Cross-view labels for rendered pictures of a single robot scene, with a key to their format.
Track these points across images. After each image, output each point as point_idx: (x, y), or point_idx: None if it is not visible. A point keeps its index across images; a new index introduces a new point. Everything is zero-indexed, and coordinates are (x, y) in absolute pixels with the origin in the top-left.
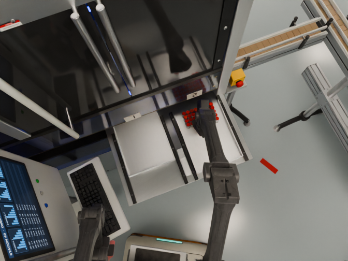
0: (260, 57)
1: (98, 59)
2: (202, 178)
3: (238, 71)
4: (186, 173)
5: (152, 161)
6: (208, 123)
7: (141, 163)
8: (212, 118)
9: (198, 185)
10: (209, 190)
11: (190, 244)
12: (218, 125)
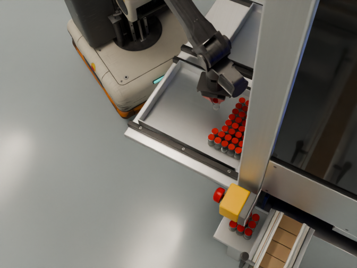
0: None
1: None
2: (190, 184)
3: (237, 205)
4: (193, 57)
5: (244, 40)
6: (195, 12)
7: (254, 28)
8: (196, 31)
9: (188, 174)
10: (170, 177)
11: (143, 87)
12: (202, 140)
